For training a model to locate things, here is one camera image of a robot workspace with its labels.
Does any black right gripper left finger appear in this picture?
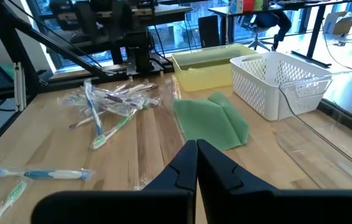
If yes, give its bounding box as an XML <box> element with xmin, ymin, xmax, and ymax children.
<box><xmin>31</xmin><ymin>139</ymin><xmax>198</xmax><ymax>224</ymax></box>

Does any cardboard box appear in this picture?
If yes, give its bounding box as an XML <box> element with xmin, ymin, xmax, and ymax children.
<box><xmin>322</xmin><ymin>11</ymin><xmax>352</xmax><ymax>35</ymax></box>

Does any green cloth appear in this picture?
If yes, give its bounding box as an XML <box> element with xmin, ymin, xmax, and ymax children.
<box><xmin>172</xmin><ymin>91</ymin><xmax>251</xmax><ymax>152</ymax></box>

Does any white perforated plastic basket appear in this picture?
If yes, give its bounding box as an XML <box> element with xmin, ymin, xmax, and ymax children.
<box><xmin>229</xmin><ymin>51</ymin><xmax>333</xmax><ymax>122</ymax></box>

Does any silver aluminium bracket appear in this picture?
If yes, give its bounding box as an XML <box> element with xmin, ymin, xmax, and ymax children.
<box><xmin>13</xmin><ymin>61</ymin><xmax>28</xmax><ymax>113</ymax></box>

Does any blue toothbrush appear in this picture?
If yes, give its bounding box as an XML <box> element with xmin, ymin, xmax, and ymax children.
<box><xmin>0</xmin><ymin>167</ymin><xmax>96</xmax><ymax>182</ymax></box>
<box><xmin>83</xmin><ymin>79</ymin><xmax>104</xmax><ymax>137</ymax></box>

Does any black standing desk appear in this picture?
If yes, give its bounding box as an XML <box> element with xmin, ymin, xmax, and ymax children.
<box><xmin>208</xmin><ymin>0</ymin><xmax>352</xmax><ymax>68</ymax></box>

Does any black office chair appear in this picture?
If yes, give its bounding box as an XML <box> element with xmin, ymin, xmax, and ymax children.
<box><xmin>237</xmin><ymin>11</ymin><xmax>292</xmax><ymax>52</ymax></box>

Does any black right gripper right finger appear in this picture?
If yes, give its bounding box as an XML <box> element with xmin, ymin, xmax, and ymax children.
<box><xmin>197</xmin><ymin>139</ymin><xmax>352</xmax><ymax>224</ymax></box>

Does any clear plastic bin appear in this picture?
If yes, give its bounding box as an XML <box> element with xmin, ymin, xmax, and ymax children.
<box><xmin>275</xmin><ymin>70</ymin><xmax>352</xmax><ymax>191</ymax></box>

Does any yellow plastic bin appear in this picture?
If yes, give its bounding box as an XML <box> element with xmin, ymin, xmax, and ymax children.
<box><xmin>171</xmin><ymin>43</ymin><xmax>259</xmax><ymax>93</ymax></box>

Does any green toothbrush in clear wrapper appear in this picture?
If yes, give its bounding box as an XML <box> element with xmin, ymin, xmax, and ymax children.
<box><xmin>0</xmin><ymin>179</ymin><xmax>29</xmax><ymax>224</ymax></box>
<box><xmin>89</xmin><ymin>108</ymin><xmax>139</xmax><ymax>151</ymax></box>

